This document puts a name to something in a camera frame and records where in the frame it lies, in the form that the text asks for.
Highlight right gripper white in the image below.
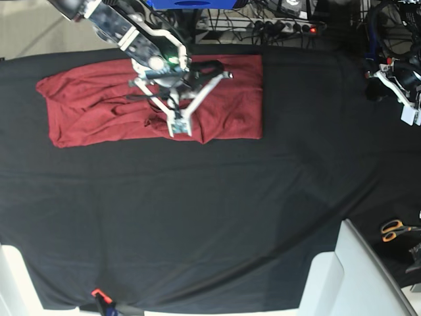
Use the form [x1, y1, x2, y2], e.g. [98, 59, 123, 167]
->
[130, 71, 234, 138]

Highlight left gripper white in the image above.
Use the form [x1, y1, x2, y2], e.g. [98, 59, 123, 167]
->
[365, 62, 420, 126]

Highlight red long-sleeve T-shirt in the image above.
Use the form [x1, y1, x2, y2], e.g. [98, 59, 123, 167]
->
[36, 55, 263, 148]

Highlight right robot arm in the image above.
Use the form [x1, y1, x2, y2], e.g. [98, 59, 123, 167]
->
[51, 0, 233, 137]

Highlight black table stand column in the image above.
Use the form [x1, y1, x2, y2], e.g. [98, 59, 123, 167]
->
[175, 9, 202, 44]

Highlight black table cloth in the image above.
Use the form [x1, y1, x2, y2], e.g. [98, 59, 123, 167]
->
[1, 45, 420, 313]

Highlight blue plastic box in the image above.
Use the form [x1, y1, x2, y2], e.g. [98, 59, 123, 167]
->
[146, 0, 236, 9]

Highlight white power strip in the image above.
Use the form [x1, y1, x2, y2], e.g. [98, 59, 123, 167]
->
[253, 18, 327, 37]

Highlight black crumpled bag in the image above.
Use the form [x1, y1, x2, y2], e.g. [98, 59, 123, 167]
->
[405, 244, 421, 273]

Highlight white foam block right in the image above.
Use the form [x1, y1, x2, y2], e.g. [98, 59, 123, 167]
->
[297, 220, 417, 316]

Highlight white foam block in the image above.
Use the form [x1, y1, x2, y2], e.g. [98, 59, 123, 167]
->
[297, 220, 417, 316]
[1, 245, 80, 315]

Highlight orange blue clamp bottom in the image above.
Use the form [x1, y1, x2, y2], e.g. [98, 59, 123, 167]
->
[91, 288, 120, 316]

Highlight white foam block left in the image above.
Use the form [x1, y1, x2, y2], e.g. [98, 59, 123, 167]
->
[1, 245, 80, 315]

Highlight blue clamp post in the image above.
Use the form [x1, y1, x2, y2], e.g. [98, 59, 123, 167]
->
[365, 23, 378, 61]

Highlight yellow-handled scissors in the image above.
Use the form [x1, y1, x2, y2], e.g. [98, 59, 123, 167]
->
[380, 219, 420, 242]

